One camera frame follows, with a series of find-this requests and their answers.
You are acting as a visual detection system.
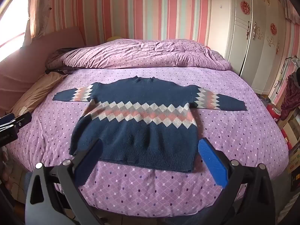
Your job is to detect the cardboard boxes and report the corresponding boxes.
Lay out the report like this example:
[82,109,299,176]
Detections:
[279,112,300,175]

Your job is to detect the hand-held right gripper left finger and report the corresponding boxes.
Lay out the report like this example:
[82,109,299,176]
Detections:
[25,138,104,225]

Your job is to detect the purple dotted bed sheet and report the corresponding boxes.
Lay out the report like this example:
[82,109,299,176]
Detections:
[7,67,289,218]

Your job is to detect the navy diamond-pattern sweater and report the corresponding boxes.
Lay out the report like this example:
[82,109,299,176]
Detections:
[52,76,248,173]

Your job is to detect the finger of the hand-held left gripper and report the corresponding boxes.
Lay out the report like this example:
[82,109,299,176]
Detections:
[9,112,32,130]

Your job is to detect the white wardrobe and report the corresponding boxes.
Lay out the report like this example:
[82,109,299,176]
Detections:
[206,0,292,95]

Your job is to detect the pink curtain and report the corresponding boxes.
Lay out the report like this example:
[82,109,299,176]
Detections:
[23,0,62,43]

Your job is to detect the purple dotted duvet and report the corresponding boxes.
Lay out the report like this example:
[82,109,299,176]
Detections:
[46,39,233,73]

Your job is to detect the dark cloth with strap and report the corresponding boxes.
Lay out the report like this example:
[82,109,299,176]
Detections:
[44,47,79,74]

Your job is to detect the dark red garment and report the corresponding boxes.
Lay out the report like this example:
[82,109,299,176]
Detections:
[280,73,300,122]

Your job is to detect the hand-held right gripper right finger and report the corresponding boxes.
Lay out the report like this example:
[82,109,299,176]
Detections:
[198,137,276,225]

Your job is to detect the tan pillow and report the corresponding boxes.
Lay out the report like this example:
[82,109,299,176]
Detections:
[10,71,69,117]

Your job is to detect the pink padded headboard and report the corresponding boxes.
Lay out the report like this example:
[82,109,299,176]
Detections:
[0,26,86,116]

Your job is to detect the red can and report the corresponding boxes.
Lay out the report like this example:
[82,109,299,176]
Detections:
[266,102,282,123]

